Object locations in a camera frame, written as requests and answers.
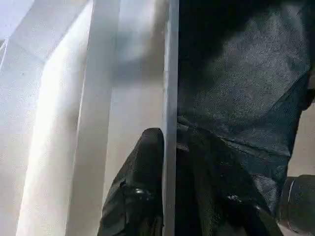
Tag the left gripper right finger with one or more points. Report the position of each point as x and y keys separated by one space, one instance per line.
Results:
x=209 y=209

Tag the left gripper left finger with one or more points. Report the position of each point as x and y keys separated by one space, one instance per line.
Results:
x=137 y=191

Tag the white plastic table top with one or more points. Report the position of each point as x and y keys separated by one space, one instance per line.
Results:
x=73 y=98

